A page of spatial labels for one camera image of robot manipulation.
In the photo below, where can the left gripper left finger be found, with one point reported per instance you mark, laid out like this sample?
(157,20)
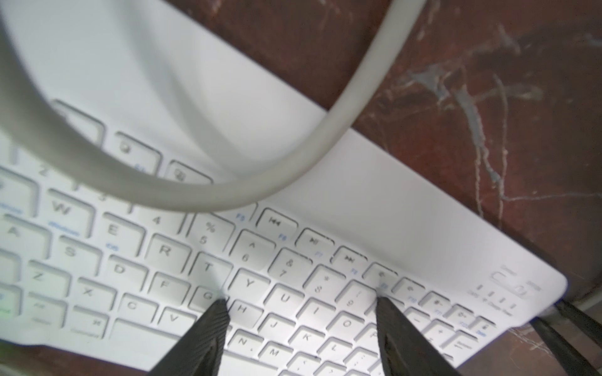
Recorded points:
(200,350)

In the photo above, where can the white wireless keyboard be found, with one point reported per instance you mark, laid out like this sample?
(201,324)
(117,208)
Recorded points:
(300,271)

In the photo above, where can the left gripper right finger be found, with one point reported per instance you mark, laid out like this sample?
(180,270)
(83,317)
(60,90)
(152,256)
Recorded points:
(403,349)

